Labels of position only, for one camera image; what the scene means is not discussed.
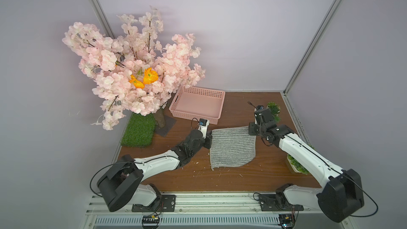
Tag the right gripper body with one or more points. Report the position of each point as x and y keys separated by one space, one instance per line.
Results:
x=254 y=129

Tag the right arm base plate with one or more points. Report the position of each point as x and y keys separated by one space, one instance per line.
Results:
x=270 y=202

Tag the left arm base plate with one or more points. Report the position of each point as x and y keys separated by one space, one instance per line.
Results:
x=163 y=203

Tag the green artificial grass mat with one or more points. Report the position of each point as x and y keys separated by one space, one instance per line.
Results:
x=139 y=131

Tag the green plant near right arm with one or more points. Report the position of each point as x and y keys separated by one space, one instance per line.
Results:
x=296 y=166

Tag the pink cherry blossom tree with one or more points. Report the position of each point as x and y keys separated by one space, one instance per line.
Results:
x=110 y=62

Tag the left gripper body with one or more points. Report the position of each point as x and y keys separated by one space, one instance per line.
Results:
x=207 y=140

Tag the right controller board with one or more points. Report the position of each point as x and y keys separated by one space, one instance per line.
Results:
x=286 y=221

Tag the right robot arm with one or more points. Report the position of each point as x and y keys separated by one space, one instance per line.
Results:
x=340 y=193

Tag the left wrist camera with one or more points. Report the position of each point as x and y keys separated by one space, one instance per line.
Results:
x=203 y=127

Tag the dark square tree base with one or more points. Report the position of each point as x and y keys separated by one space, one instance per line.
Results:
x=169 y=124

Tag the grey striped dishcloth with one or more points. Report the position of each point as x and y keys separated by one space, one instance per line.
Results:
x=232 y=147

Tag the aluminium mounting rail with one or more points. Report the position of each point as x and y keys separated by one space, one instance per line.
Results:
x=208 y=210

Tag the pink perforated plastic basket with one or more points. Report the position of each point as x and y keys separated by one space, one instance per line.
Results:
x=196 y=102

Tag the small succulent in white pot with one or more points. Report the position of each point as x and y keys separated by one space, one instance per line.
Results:
x=275 y=111

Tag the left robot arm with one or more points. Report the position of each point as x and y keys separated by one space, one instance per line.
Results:
x=122 y=183

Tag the controller board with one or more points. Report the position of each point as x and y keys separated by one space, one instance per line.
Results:
x=150 y=221
x=286 y=221

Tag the orange artificial flower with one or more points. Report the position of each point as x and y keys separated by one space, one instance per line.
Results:
x=150 y=76

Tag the left controller board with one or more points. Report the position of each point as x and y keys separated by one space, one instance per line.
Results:
x=150 y=221

